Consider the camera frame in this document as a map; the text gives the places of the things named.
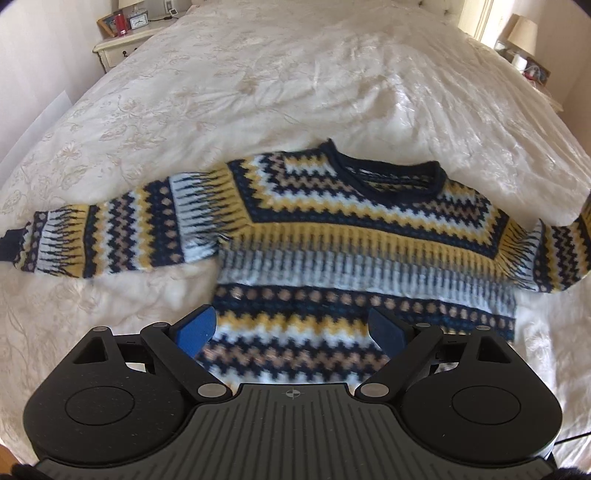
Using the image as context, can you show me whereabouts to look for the navy yellow patterned knit sweater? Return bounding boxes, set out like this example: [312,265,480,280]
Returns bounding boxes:
[1,142,590,386]

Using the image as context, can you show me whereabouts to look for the cream embroidered bedspread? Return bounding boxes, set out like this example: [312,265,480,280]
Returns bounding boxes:
[1,1,590,463]

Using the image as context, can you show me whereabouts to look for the cream left bedside table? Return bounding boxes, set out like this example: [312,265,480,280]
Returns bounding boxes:
[92,18,176,73]

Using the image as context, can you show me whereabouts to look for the colourful items on right nightstand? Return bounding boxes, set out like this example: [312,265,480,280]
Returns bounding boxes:
[523,63,550,86]

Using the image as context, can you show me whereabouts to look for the red object on nightstand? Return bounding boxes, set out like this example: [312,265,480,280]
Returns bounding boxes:
[114,11,128,37]

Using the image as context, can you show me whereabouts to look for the small white alarm clock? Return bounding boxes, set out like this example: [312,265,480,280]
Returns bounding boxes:
[128,10,149,30]

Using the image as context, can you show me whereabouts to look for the cream tufted headboard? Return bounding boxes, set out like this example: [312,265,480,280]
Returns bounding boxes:
[418,0,494,41]

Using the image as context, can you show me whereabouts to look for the beige right table lamp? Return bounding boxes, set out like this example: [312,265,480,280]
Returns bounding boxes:
[507,15,538,56]

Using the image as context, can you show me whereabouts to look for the wooden picture frame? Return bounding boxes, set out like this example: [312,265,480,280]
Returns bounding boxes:
[96,11,119,38]

